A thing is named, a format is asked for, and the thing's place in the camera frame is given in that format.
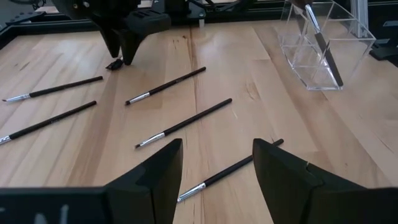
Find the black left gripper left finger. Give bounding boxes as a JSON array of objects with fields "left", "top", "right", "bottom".
[{"left": 104, "top": 138, "right": 185, "bottom": 224}]

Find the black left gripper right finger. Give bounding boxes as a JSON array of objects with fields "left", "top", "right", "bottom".
[{"left": 252, "top": 138, "right": 368, "bottom": 224}]

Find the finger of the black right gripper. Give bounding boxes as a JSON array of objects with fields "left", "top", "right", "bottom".
[
  {"left": 98, "top": 27, "right": 122, "bottom": 59},
  {"left": 119, "top": 30, "right": 147, "bottom": 66}
]

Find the thick black makeup brush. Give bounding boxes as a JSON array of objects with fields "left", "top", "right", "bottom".
[{"left": 290, "top": 0, "right": 345, "bottom": 88}]

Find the clear acrylic organizer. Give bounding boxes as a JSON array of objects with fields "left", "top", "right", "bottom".
[{"left": 277, "top": 0, "right": 377, "bottom": 91}]

